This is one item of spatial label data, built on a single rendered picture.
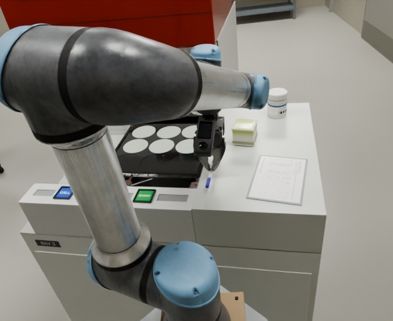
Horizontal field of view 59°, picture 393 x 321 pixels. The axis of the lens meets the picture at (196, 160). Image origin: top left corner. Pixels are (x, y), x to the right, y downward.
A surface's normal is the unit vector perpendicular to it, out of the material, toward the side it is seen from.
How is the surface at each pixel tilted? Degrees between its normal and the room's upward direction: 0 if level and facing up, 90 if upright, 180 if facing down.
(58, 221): 90
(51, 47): 38
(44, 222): 90
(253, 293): 90
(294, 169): 0
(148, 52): 47
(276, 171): 0
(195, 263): 9
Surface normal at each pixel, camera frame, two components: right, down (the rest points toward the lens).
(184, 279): 0.03, -0.77
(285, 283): -0.18, 0.59
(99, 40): 0.05, -0.49
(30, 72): -0.43, 0.22
